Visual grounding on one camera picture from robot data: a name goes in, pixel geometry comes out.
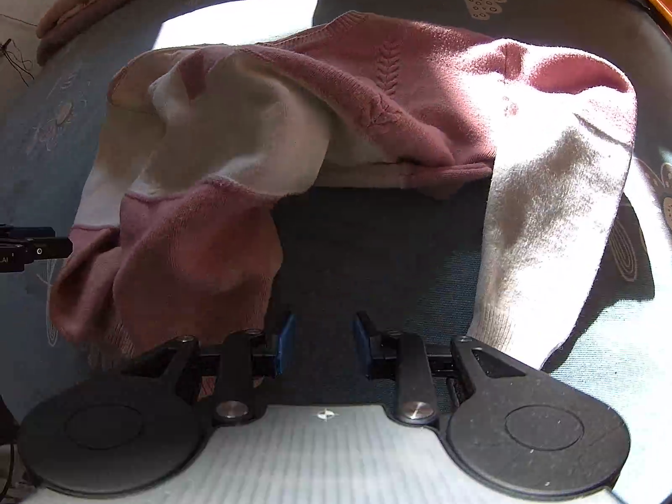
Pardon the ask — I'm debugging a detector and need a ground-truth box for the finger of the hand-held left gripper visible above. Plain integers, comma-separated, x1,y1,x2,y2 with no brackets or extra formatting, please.
0,225,56,239
16,237,73,263

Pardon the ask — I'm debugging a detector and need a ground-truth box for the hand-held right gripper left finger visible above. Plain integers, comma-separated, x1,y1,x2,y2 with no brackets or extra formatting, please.
123,311,296,427

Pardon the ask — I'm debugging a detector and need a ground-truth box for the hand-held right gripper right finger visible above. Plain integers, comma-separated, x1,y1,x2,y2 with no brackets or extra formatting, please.
353,311,552,427

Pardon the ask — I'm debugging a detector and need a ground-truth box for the black wall cable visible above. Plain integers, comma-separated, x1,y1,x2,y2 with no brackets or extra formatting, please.
0,37,37,87

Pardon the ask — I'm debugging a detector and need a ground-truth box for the pink and white knit sweater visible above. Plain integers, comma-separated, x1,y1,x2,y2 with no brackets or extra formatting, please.
48,10,638,397

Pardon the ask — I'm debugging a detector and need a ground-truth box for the blue floral bed sheet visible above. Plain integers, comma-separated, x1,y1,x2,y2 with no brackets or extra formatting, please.
0,0,672,431

